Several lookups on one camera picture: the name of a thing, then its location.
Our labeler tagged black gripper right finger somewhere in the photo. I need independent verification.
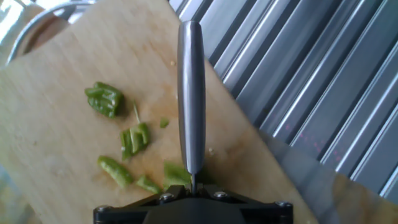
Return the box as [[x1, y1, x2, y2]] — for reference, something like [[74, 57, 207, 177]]
[[197, 183, 294, 224]]

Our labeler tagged bamboo cutting board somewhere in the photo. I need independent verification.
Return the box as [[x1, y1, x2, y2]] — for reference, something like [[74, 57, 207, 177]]
[[0, 0, 318, 224]]

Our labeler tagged steel kitchen knife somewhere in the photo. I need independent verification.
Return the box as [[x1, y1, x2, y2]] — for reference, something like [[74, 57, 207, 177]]
[[177, 20, 206, 195]]

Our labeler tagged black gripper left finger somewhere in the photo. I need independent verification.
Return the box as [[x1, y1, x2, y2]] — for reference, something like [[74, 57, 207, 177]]
[[93, 184, 190, 224]]

